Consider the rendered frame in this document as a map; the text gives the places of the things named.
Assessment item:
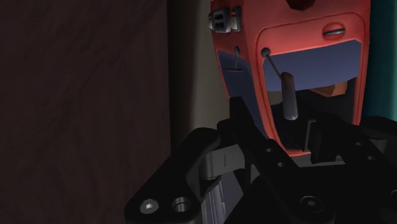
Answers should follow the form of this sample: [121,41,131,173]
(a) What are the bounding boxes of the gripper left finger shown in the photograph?
[123,96,300,224]

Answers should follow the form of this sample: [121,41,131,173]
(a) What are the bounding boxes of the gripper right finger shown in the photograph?
[305,116,397,195]

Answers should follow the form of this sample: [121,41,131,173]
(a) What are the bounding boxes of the red toy car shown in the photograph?
[208,0,372,157]

